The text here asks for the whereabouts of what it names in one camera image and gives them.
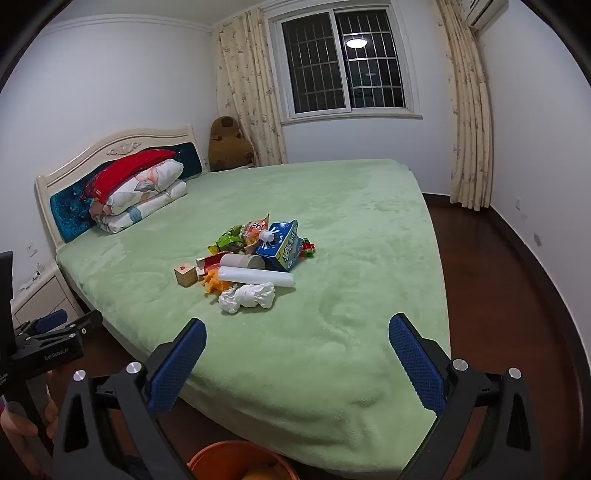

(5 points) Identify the orange snack packet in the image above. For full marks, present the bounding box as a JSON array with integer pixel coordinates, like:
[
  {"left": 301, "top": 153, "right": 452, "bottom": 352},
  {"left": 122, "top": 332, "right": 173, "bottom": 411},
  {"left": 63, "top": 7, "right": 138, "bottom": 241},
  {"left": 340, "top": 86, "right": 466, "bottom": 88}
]
[{"left": 241, "top": 213, "right": 273, "bottom": 245}]

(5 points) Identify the wooden cube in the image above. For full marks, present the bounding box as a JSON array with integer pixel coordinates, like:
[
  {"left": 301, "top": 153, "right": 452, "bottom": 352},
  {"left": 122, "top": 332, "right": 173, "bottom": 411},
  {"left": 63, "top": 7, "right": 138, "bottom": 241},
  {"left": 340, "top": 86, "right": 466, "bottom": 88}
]
[{"left": 174, "top": 263, "right": 198, "bottom": 288}]

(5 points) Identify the brown plush toy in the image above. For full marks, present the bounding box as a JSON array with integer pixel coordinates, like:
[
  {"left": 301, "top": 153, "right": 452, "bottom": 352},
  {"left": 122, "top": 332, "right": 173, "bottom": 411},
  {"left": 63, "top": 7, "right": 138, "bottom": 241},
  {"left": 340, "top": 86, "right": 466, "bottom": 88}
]
[{"left": 208, "top": 115, "right": 256, "bottom": 172}]

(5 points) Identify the orange plastic bucket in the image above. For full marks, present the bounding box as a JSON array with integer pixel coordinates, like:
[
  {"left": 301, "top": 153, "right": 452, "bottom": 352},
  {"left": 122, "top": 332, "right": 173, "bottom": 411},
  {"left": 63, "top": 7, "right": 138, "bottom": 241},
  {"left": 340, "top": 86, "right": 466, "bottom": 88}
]
[{"left": 188, "top": 440, "right": 298, "bottom": 480}]

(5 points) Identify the cream bed headboard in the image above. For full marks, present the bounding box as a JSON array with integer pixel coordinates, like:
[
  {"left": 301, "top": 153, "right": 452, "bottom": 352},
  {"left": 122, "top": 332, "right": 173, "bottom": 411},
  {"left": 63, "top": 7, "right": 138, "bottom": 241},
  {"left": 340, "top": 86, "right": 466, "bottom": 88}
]
[{"left": 34, "top": 124, "right": 206, "bottom": 252}]

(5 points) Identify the white tissue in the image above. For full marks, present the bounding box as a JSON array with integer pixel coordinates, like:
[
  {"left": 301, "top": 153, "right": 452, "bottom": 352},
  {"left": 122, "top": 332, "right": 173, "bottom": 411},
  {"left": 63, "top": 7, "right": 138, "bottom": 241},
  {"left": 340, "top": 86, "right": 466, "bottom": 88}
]
[{"left": 218, "top": 282, "right": 276, "bottom": 315}]

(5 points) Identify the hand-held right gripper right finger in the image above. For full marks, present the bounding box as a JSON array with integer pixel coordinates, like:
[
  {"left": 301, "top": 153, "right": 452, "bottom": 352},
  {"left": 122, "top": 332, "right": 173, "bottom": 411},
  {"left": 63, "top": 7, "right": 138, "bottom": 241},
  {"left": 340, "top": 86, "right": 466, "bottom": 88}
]
[{"left": 388, "top": 313, "right": 543, "bottom": 480}]

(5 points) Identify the pale plastic cup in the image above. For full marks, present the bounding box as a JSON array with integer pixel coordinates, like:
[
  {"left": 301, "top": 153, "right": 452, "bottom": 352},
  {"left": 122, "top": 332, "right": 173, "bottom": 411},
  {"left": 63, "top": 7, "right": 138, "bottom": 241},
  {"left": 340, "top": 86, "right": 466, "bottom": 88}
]
[{"left": 219, "top": 253, "right": 266, "bottom": 273}]

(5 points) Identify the cream nightstand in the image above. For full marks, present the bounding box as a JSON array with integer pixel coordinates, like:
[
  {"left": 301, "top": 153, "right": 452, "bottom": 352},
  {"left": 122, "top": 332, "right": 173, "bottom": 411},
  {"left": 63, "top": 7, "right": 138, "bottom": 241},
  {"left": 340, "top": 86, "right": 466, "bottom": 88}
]
[{"left": 10, "top": 263, "right": 86, "bottom": 330}]

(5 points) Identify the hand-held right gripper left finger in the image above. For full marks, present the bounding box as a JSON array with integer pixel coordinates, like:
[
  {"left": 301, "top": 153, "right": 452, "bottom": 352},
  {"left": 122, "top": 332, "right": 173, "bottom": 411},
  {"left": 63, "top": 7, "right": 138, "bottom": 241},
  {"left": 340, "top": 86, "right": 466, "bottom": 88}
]
[{"left": 52, "top": 318, "right": 208, "bottom": 480}]

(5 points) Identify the person's left hand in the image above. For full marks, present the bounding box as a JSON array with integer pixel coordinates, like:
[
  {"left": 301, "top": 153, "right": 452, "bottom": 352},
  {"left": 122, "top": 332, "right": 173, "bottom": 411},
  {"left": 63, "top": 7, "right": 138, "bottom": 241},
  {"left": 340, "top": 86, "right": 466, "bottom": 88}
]
[{"left": 0, "top": 392, "right": 59, "bottom": 462}]

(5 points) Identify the red white packet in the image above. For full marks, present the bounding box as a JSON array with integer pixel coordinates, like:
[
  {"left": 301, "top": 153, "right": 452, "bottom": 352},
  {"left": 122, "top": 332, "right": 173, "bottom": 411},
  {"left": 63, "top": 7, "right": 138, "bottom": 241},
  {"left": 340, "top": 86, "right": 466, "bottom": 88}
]
[{"left": 196, "top": 255, "right": 223, "bottom": 278}]

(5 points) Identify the orange shredded scrap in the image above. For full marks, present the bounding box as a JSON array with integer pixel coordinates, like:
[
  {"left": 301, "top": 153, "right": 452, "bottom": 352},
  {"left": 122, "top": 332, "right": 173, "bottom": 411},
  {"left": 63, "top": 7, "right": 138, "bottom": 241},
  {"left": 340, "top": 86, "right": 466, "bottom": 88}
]
[{"left": 201, "top": 270, "right": 230, "bottom": 295}]

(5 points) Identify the white air conditioner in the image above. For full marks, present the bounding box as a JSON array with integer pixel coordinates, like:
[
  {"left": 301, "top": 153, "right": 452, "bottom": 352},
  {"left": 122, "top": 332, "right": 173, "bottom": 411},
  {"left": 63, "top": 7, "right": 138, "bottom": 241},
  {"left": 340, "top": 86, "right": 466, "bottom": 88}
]
[{"left": 462, "top": 0, "right": 509, "bottom": 31}]

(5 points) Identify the white paper roll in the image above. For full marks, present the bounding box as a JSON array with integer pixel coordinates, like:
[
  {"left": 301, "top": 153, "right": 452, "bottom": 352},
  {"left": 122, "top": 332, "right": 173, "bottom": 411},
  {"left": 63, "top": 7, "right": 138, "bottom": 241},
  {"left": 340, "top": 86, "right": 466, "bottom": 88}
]
[{"left": 218, "top": 265, "right": 295, "bottom": 289}]

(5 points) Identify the green snack packet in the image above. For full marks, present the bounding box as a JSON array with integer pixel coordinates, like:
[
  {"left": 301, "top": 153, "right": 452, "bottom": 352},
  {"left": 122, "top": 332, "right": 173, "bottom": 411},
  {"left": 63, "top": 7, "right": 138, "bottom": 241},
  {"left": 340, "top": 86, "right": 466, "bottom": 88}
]
[{"left": 217, "top": 224, "right": 245, "bottom": 252}]

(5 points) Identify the blue carton box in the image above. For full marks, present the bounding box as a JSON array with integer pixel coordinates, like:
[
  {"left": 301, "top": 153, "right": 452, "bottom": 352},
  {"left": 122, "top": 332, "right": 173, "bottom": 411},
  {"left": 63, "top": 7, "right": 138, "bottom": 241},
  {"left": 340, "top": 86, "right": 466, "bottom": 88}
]
[{"left": 255, "top": 220, "right": 303, "bottom": 272}]

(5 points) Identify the floral cream curtain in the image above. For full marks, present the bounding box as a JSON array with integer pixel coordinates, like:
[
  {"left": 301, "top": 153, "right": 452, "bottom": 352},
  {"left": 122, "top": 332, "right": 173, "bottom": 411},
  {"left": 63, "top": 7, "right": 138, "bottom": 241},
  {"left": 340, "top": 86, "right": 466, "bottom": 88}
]
[
  {"left": 434, "top": 0, "right": 494, "bottom": 212},
  {"left": 211, "top": 14, "right": 289, "bottom": 168}
]

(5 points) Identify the green bed with headboard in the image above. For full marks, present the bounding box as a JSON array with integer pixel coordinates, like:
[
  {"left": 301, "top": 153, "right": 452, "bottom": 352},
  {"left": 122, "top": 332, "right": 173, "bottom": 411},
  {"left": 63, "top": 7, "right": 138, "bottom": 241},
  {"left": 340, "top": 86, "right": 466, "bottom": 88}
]
[{"left": 55, "top": 158, "right": 451, "bottom": 479}]

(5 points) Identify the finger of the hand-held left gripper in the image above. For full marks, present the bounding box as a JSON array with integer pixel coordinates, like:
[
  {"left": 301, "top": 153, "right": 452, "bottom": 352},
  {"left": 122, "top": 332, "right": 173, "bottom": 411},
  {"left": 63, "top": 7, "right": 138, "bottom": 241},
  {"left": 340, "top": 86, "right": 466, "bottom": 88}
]
[
  {"left": 18, "top": 310, "right": 103, "bottom": 344},
  {"left": 16, "top": 310, "right": 69, "bottom": 335}
]

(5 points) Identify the white framed barred window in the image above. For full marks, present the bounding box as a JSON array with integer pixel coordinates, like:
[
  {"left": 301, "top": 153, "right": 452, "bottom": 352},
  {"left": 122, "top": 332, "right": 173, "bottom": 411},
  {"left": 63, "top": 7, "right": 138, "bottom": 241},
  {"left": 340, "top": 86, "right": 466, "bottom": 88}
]
[{"left": 268, "top": 4, "right": 423, "bottom": 123}]

